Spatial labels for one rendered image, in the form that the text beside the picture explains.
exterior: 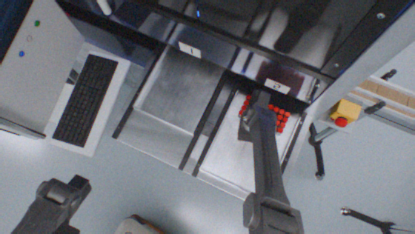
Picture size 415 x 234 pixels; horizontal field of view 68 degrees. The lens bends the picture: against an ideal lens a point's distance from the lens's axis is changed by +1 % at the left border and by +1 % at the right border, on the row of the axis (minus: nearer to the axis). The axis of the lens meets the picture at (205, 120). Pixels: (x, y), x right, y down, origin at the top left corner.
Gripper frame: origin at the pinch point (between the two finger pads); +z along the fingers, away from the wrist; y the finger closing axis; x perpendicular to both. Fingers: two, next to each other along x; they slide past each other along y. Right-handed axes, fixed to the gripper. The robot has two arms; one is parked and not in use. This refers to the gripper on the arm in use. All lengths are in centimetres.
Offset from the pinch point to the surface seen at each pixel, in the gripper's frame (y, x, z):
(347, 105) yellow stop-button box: 13.3, -31.3, -10.9
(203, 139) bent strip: -5.0, 15.4, 3.9
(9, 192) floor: -48, 139, 92
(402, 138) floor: 38, -108, 92
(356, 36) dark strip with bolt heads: 15, -17, -49
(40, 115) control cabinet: -8, 81, 4
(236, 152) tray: -7.3, 2.1, 3.8
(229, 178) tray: -17.4, 3.1, 3.7
